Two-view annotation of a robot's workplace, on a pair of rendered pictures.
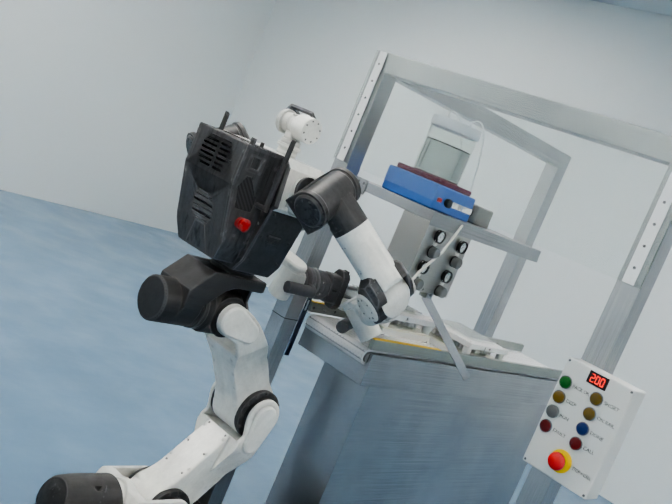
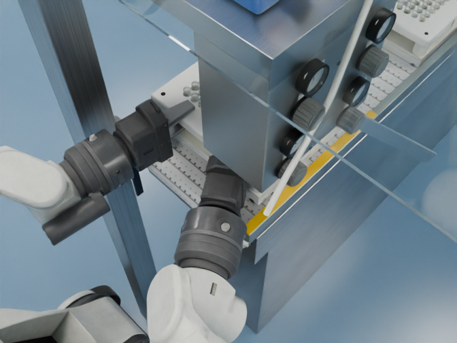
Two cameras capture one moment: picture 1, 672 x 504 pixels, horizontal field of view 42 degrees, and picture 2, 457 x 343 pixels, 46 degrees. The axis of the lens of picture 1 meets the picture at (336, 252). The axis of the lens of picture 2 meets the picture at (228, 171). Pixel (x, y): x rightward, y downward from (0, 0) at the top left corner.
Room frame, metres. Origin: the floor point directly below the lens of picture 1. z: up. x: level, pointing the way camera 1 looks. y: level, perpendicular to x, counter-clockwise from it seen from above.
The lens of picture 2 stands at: (2.08, -0.18, 1.61)
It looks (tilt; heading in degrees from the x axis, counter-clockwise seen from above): 56 degrees down; 2
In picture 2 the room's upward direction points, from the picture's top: straight up
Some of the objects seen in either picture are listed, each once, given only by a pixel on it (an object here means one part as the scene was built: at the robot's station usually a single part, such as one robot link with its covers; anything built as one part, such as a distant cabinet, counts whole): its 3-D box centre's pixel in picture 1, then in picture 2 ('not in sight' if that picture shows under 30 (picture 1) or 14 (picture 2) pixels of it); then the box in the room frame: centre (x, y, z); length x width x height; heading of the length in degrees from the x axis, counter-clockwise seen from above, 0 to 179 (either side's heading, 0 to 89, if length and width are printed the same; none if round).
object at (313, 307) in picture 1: (432, 330); not in sight; (3.14, -0.43, 0.86); 1.32 x 0.02 x 0.03; 138
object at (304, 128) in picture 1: (297, 130); not in sight; (2.21, 0.21, 1.34); 0.10 x 0.07 x 0.09; 48
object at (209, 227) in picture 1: (248, 198); not in sight; (2.16, 0.25, 1.14); 0.34 x 0.30 x 0.36; 48
